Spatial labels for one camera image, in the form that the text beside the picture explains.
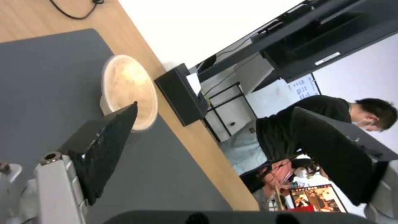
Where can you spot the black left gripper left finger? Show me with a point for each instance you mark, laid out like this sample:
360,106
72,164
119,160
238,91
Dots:
99,149

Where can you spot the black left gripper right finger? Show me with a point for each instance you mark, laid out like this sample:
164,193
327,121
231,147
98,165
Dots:
332,149

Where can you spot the person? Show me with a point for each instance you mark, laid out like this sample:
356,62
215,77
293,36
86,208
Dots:
298,130

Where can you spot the grey desk mat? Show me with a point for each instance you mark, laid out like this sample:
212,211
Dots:
77,112

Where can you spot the red and black printed box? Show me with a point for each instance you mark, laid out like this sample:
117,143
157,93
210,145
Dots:
317,198

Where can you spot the round clear lidded food container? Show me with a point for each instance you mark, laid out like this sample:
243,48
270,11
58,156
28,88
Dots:
130,92

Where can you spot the whiteboard with printed sheets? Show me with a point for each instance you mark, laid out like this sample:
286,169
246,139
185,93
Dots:
303,89

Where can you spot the black rectangular box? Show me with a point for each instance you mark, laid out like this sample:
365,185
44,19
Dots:
183,95

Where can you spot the black framed glass partition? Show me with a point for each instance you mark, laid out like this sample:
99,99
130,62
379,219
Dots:
225,109

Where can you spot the black office desk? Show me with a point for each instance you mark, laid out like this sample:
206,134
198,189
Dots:
298,30

